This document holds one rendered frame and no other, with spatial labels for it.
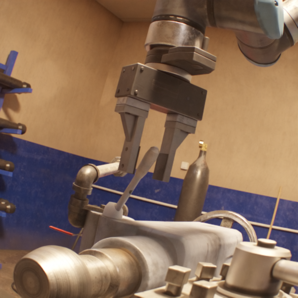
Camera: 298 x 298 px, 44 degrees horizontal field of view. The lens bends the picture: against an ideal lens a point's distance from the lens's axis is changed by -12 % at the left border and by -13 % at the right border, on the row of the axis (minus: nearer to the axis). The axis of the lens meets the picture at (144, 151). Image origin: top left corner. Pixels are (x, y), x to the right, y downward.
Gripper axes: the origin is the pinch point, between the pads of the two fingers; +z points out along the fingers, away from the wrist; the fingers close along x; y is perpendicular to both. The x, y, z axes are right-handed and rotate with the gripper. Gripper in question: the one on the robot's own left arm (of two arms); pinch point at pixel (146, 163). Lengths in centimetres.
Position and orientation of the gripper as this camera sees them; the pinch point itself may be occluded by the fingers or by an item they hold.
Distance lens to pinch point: 61.2
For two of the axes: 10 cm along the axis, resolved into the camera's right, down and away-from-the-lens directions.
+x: -8.3, -2.3, -5.1
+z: -2.3, 9.7, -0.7
